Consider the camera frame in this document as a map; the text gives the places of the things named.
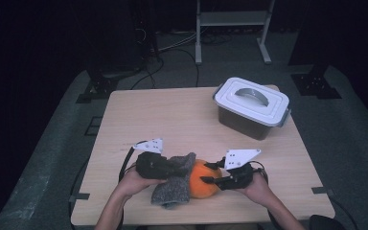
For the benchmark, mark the brown clear storage box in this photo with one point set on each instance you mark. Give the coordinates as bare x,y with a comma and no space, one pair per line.
242,124

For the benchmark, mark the black chair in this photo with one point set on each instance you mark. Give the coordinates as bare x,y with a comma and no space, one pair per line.
327,222

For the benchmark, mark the grey fluffy cloth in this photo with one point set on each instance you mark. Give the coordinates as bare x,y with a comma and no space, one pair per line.
172,191

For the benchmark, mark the dark equipment stand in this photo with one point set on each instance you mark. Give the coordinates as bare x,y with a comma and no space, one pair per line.
147,32

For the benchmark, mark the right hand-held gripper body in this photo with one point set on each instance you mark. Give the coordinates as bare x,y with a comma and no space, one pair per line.
242,177

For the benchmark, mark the person's right hand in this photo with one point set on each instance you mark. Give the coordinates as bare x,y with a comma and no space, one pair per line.
257,191

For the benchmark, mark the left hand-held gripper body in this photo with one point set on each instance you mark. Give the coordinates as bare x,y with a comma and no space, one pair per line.
151,166

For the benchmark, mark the black stand base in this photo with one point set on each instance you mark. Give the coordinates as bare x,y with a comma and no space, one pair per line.
314,84
100,86

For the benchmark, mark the person's left hand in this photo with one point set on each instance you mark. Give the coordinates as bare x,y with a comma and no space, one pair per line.
134,185

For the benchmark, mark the white metal desk frame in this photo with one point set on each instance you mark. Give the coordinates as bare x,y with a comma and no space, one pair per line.
231,18

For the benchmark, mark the orange plush toy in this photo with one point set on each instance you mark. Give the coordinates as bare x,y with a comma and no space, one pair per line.
202,188

